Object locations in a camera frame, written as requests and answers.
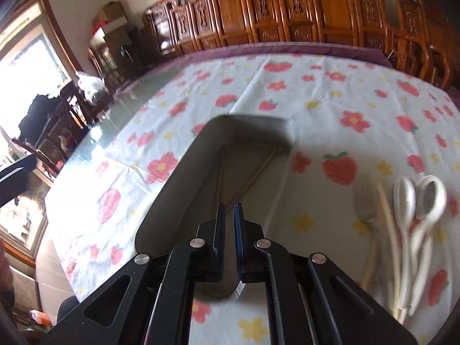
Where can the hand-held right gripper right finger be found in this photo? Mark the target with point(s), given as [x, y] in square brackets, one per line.
[238, 230]

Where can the strawberry printed tablecloth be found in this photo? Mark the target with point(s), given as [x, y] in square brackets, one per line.
[323, 90]

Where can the dark wooden chair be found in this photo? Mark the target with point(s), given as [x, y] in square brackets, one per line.
[72, 107]

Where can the white plastic spoon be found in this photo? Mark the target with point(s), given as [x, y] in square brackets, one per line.
[420, 269]
[405, 201]

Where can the cardboard boxes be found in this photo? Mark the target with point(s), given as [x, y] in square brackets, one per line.
[111, 12]

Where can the orange box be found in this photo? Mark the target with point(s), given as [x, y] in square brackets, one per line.
[41, 318]

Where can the clear plastic bag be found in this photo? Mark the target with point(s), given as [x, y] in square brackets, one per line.
[90, 86]

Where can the carved wooden chair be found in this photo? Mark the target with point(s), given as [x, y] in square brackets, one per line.
[445, 28]
[413, 18]

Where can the metal tray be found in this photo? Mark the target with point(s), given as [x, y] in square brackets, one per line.
[201, 172]

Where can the black bag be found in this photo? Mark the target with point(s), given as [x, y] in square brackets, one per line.
[36, 115]

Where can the dark wooden glass cabinet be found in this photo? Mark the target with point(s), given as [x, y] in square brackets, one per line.
[161, 28]

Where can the black seat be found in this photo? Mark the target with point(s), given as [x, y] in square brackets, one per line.
[70, 312]

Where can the wooden framed cabinet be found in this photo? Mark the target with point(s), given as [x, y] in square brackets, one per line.
[21, 222]

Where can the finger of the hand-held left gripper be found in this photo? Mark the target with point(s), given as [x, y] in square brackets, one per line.
[18, 179]

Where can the wooden framed window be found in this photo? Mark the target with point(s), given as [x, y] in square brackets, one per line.
[28, 68]

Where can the purple table cover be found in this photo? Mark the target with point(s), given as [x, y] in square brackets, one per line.
[287, 45]

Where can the metal fork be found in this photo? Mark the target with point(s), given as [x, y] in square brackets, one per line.
[363, 197]

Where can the dark wooden sideboard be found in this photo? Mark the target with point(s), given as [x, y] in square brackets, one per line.
[118, 54]

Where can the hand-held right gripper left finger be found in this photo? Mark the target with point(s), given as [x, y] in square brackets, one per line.
[222, 222]

